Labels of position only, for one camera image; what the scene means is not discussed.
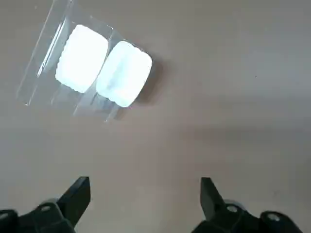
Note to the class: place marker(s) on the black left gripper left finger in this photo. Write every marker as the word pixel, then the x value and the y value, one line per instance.
pixel 48 218

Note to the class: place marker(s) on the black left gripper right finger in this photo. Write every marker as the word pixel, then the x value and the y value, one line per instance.
pixel 230 218

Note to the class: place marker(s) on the clear plastic stepped holder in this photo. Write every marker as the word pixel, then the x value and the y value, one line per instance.
pixel 36 60

